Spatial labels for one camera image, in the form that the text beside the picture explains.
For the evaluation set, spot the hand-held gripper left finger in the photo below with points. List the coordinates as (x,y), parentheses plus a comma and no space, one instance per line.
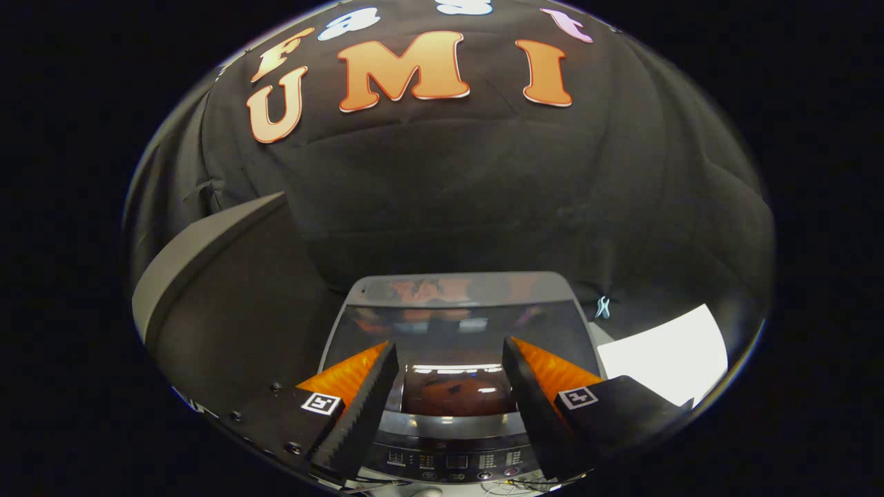
(362,414)

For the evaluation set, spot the grey washing machine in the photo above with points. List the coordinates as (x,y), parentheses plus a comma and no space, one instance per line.
(449,461)

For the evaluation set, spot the small white clip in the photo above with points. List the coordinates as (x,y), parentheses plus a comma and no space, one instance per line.
(603,308)

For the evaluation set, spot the grey table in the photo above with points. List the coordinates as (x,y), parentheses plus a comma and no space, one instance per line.
(228,304)

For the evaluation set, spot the dark transparent washing machine lid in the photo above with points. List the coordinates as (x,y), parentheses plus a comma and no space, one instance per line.
(449,331)

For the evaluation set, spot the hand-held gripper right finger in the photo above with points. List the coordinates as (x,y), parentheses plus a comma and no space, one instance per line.
(535,414)

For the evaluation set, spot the white flat board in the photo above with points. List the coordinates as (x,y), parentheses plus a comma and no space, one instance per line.
(663,359)

